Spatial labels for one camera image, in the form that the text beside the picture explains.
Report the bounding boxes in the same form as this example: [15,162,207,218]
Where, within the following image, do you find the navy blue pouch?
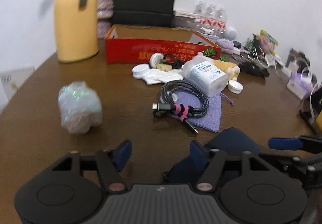
[162,128,261,186]

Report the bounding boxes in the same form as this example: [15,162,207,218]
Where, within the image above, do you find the purple fabric pouch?
[176,92,235,133]

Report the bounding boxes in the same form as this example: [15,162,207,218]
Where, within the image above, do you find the braided usb cable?
[151,80,210,135]

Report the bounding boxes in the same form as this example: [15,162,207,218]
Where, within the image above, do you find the iridescent plastic item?
[58,81,103,135]

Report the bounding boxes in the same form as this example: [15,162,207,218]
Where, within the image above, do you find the white bottle cap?
[227,80,244,94]

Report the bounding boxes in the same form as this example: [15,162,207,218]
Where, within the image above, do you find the white plastic bottle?
[182,55,229,98]

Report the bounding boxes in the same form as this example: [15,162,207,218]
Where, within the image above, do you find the white cloth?
[142,69,183,85]

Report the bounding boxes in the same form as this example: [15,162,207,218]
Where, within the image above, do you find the yellow plush toy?
[213,60,241,81]

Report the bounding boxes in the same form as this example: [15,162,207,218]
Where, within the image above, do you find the red green ribbon item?
[202,48,227,62]

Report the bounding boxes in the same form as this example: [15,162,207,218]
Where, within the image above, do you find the white round lid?
[132,63,150,79]

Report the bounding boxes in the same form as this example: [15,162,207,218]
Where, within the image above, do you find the purple white box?
[287,73,313,100]

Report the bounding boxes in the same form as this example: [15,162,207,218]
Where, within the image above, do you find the black cloth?
[238,62,270,78]

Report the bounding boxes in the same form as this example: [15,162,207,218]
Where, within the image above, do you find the colourful snack packet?
[259,30,278,53]

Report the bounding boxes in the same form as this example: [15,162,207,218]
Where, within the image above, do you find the white round container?
[149,53,165,69]

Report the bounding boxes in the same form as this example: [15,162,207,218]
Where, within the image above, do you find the red cardboard box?
[105,25,221,63]

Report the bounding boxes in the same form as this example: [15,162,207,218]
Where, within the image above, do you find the purple knitted item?
[216,38,234,55]

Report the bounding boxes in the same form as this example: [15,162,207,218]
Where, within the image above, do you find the round white speaker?
[224,26,237,40]

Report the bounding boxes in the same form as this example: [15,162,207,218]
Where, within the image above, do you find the water bottle right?
[215,7,228,34]

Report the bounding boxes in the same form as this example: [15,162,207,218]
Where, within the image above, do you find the water bottle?
[215,7,228,34]
[204,4,217,32]
[194,1,206,31]

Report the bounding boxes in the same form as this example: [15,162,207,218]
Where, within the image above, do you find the white flat box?
[174,9,196,19]

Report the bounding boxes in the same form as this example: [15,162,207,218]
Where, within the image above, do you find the water bottle middle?
[204,4,217,32]

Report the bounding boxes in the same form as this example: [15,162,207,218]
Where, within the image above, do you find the water bottle left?
[194,1,206,31]

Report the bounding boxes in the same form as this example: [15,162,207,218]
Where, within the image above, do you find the yellow thermos jug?
[54,0,98,63]

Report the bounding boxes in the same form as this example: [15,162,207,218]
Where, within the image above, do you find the purple wrapped vase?
[97,0,114,39]

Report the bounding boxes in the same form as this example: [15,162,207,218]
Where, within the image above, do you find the white charger cables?
[246,46,293,79]

